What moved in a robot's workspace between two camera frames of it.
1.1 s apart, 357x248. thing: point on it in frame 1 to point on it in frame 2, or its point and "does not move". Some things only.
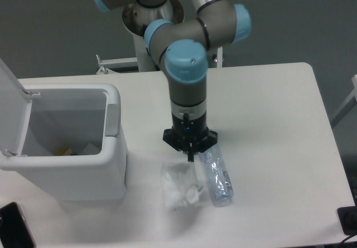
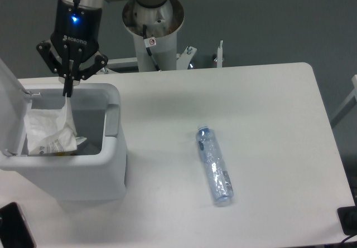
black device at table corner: [347, 217] does not move
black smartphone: [14, 231] does not move
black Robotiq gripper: [190, 136] to [76, 26]
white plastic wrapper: [181, 184] to [51, 131]
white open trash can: [67, 138] does not move
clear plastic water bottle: [218, 176] does not move
